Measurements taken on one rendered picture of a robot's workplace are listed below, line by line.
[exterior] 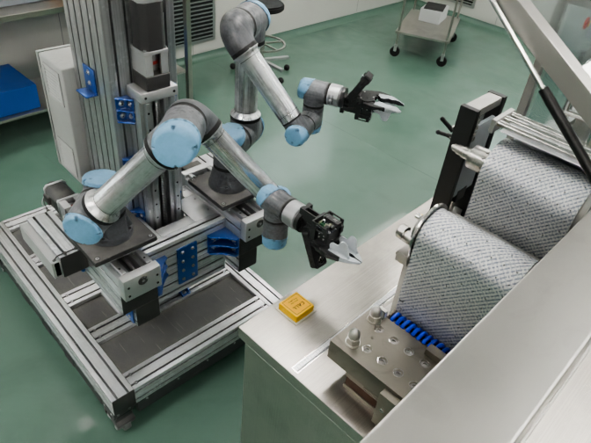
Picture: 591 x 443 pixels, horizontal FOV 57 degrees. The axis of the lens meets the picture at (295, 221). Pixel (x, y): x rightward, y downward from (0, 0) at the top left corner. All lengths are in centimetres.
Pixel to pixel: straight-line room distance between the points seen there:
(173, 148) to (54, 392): 143
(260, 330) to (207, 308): 101
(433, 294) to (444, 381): 83
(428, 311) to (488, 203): 31
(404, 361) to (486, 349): 79
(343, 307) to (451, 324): 36
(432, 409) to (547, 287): 21
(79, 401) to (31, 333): 46
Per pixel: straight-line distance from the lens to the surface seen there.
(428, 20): 622
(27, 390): 260
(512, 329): 55
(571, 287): 63
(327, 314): 154
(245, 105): 206
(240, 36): 183
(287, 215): 148
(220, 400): 243
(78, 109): 213
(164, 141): 142
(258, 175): 163
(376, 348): 132
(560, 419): 80
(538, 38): 85
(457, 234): 124
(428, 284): 130
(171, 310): 247
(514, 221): 141
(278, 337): 147
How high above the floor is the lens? 203
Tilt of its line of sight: 38 degrees down
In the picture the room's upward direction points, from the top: 6 degrees clockwise
